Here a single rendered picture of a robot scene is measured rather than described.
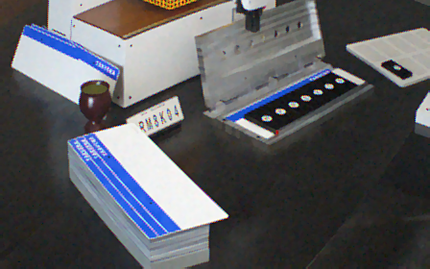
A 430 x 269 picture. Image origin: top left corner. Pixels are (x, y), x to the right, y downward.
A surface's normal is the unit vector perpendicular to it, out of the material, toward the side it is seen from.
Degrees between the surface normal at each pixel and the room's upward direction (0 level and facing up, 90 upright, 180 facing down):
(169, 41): 90
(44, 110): 0
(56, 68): 63
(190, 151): 0
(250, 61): 75
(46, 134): 0
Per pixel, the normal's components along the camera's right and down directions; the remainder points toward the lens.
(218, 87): 0.71, 0.13
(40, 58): -0.58, -0.08
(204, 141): 0.04, -0.87
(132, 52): 0.72, 0.36
